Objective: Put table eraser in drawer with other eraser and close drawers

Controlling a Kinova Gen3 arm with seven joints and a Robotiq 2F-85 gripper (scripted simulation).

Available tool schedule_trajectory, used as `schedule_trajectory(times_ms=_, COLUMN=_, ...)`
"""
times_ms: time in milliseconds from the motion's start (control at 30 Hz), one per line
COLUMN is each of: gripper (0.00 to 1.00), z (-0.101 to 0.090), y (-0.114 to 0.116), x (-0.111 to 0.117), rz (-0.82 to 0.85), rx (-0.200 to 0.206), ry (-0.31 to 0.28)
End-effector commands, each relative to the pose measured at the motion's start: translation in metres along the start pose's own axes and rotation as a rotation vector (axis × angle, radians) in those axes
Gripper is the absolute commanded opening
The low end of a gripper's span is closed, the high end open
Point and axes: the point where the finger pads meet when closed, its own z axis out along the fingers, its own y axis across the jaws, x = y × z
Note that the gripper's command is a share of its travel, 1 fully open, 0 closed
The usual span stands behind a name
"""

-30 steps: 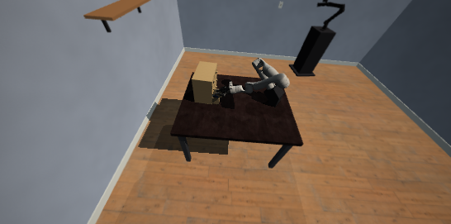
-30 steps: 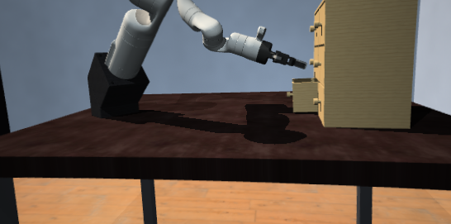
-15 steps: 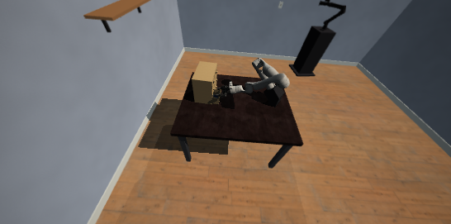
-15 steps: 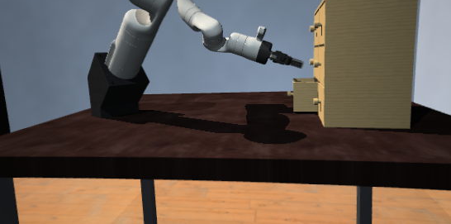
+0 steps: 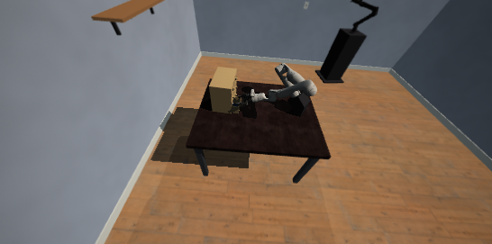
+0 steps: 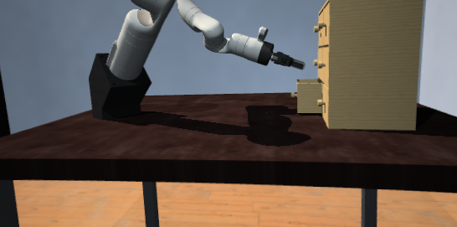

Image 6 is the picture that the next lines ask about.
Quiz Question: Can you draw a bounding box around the small wooden chest of drawers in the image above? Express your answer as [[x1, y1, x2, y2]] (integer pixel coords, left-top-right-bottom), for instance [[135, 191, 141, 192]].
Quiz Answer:
[[318, 0, 424, 131]]

